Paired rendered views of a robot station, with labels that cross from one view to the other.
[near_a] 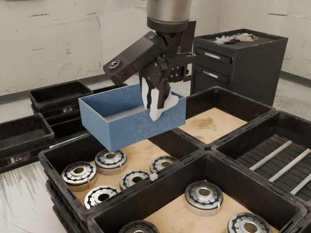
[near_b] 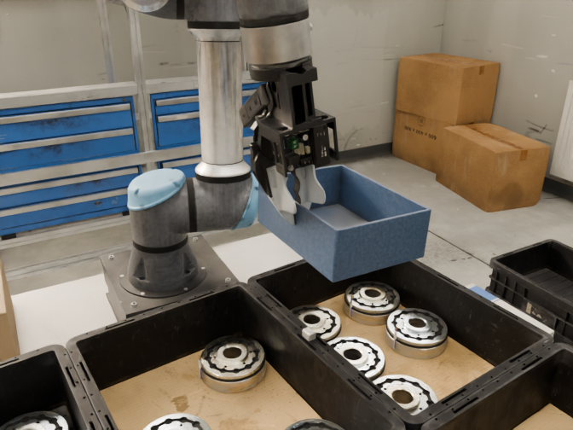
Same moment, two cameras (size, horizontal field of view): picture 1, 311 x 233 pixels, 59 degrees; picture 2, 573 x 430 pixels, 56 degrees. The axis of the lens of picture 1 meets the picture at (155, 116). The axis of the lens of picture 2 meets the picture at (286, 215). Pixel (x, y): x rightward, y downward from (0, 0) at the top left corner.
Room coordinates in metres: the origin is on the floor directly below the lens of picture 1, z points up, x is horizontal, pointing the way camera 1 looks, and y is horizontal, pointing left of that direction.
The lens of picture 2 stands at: (0.56, -0.63, 1.42)
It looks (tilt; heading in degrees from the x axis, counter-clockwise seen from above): 25 degrees down; 95
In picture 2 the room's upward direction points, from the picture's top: straight up
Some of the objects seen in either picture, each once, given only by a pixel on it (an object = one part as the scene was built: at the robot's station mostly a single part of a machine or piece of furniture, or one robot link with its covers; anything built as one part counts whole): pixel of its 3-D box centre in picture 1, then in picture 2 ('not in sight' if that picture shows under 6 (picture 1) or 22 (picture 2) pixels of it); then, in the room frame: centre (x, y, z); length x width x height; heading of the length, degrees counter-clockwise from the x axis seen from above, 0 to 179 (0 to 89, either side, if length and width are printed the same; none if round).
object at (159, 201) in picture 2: not in sight; (161, 205); (0.21, 0.36, 0.97); 0.13 x 0.12 x 0.14; 19
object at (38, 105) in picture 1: (65, 118); not in sight; (1.84, 0.69, 0.37); 0.40 x 0.30 x 0.45; 124
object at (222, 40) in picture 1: (222, 39); not in sight; (2.23, -0.54, 0.88); 0.25 x 0.19 x 0.03; 124
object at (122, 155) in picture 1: (110, 157); (417, 326); (0.72, 0.14, 0.86); 0.10 x 0.10 x 0.01
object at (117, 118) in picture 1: (132, 111); (338, 215); (0.57, 0.05, 1.10); 0.20 x 0.15 x 0.07; 125
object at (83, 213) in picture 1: (123, 153); (386, 312); (0.66, 0.10, 0.92); 0.40 x 0.30 x 0.02; 129
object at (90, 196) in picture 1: (103, 199); (311, 322); (0.53, 0.14, 0.86); 0.10 x 0.10 x 0.01
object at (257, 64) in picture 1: (233, 89); not in sight; (2.23, -0.68, 0.45); 0.60 x 0.45 x 0.90; 124
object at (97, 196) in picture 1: (103, 198); (311, 320); (0.53, 0.14, 0.86); 0.05 x 0.05 x 0.01
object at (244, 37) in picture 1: (245, 36); not in sight; (2.33, -0.75, 0.88); 0.29 x 0.22 x 0.03; 124
